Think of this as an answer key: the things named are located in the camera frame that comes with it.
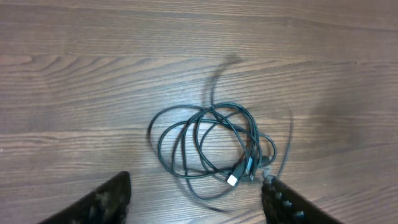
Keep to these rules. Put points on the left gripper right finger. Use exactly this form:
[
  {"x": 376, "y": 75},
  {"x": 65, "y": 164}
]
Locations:
[{"x": 283, "y": 205}]

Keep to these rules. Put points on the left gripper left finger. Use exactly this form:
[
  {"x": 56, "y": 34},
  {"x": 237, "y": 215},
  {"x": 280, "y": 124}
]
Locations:
[{"x": 106, "y": 204}]

